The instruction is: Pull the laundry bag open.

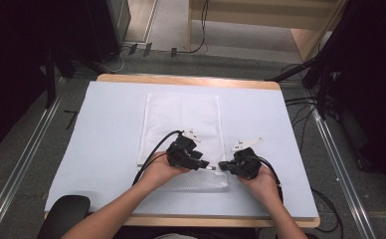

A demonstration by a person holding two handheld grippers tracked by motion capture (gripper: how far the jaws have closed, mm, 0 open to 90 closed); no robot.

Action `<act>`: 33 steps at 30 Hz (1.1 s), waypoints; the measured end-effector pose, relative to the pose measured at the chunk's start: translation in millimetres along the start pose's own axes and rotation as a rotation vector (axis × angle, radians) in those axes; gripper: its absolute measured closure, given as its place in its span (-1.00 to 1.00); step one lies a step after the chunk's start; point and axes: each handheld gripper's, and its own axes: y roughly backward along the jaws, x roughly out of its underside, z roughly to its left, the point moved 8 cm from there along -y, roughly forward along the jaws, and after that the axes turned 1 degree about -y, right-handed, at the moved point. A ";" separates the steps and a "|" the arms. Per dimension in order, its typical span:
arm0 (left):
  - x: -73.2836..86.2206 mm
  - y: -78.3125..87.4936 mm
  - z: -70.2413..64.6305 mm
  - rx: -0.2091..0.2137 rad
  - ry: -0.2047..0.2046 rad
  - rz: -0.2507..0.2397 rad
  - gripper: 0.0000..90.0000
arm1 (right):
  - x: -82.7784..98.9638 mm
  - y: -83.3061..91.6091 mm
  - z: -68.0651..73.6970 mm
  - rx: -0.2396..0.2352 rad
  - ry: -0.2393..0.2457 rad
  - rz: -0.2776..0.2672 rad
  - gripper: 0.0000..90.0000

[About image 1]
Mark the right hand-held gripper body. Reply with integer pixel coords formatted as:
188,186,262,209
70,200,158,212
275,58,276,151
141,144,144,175
230,136,264,180

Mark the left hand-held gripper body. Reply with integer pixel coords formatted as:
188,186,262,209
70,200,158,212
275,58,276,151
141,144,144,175
165,128,203,169

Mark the white mesh laundry bag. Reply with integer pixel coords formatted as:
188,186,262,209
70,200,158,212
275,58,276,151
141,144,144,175
136,93,231,193

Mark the person's left hand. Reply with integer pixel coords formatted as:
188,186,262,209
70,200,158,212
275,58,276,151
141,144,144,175
139,150,191,192

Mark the person's right hand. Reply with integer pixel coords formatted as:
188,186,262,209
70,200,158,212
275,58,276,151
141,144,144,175
236,163,281,204

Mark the person's dark clothing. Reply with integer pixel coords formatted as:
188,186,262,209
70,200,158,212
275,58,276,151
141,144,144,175
112,226,279,239

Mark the wooden table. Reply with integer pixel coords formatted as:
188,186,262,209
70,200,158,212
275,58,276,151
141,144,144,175
44,73,321,229

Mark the pale blue table mat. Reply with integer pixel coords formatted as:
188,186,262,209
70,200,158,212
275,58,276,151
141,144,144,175
44,81,320,219

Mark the black metal stand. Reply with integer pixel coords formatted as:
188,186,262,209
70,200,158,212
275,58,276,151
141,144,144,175
43,45,106,110
265,55,331,120

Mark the dark curtain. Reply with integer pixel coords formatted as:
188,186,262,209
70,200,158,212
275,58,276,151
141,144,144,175
314,0,386,197
0,0,95,159

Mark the black cabinet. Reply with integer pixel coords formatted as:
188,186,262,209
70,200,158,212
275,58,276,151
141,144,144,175
84,0,132,65

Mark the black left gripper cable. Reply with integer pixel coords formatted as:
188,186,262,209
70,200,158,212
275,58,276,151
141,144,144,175
131,129,184,187

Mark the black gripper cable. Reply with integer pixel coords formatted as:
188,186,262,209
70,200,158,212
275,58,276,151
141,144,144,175
258,154,285,204
131,129,184,187

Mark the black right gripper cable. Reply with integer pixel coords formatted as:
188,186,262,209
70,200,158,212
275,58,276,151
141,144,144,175
258,154,285,204

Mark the bundle of black floor cables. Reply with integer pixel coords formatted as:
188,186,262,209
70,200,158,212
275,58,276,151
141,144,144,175
282,63,339,157

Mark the black floor cable loop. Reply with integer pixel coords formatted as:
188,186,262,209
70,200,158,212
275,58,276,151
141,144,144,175
309,186,344,234

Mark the metal floor rail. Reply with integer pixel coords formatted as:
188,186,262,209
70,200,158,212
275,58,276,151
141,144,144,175
0,77,67,239
307,94,378,239

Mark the black hanging cable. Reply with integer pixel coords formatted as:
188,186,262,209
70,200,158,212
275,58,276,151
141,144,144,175
176,0,211,55

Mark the light wooden shelf frame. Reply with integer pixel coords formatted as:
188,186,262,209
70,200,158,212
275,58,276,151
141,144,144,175
186,0,348,63

